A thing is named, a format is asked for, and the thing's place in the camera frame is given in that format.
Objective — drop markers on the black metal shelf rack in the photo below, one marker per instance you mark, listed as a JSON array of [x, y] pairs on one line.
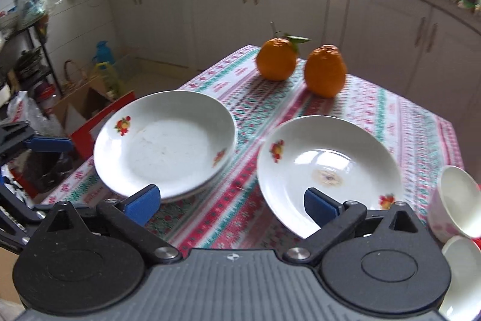
[[26, 62]]

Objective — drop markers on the white bottom plate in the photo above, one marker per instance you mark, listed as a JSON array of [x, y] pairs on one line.
[[203, 187]]

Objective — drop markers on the white bowl pink base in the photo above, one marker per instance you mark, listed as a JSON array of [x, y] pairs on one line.
[[462, 300]]

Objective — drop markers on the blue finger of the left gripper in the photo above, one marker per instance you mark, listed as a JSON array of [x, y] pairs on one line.
[[48, 144]]

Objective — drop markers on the white bowl pink flowers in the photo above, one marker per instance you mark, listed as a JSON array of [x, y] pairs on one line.
[[454, 208]]

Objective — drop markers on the patterned red green tablecloth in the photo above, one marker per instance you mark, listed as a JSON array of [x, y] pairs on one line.
[[231, 212]]

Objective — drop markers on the white kitchen cabinets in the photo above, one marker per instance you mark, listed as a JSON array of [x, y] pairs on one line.
[[426, 50]]

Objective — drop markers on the bumpy orange without leaf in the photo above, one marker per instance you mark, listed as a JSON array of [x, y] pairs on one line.
[[325, 71]]

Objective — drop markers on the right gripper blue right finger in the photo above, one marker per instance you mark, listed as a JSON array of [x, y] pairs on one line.
[[337, 223]]

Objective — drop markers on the orange with leaf stem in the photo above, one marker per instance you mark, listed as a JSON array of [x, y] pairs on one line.
[[277, 58]]

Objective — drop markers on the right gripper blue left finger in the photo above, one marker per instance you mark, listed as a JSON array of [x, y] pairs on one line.
[[127, 218]]

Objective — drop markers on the open cardboard box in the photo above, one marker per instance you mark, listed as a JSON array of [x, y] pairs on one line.
[[83, 113]]

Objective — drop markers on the blue plastic bottle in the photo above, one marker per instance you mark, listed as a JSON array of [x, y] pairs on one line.
[[103, 53]]

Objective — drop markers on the white stained fruit-print plate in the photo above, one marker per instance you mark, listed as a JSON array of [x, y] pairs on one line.
[[332, 155]]

